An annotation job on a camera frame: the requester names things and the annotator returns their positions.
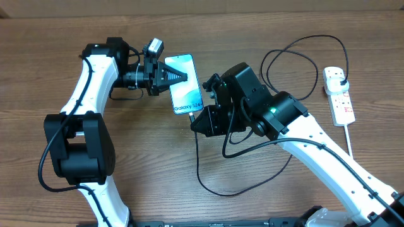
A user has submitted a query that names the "Galaxy S24+ smartphone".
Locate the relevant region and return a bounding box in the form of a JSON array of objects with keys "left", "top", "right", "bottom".
[{"left": 164, "top": 54, "right": 204, "bottom": 115}]

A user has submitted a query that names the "black USB-C charging cable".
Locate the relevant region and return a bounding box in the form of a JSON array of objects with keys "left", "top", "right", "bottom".
[{"left": 188, "top": 34, "right": 350, "bottom": 197}]

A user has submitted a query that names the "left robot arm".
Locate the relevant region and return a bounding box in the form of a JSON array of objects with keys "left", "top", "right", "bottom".
[{"left": 38, "top": 37, "right": 187, "bottom": 226}]

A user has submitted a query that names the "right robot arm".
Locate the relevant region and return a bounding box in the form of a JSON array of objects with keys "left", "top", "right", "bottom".
[{"left": 191, "top": 62, "right": 403, "bottom": 226}]

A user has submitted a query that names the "white charger plug adapter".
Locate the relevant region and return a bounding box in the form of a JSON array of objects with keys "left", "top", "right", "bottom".
[{"left": 324, "top": 78, "right": 350, "bottom": 95}]

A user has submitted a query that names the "white power strip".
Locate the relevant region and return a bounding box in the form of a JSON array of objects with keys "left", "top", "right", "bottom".
[{"left": 323, "top": 66, "right": 355, "bottom": 126}]

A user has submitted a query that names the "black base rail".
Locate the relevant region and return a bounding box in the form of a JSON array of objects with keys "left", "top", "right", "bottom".
[{"left": 130, "top": 217, "right": 305, "bottom": 227}]

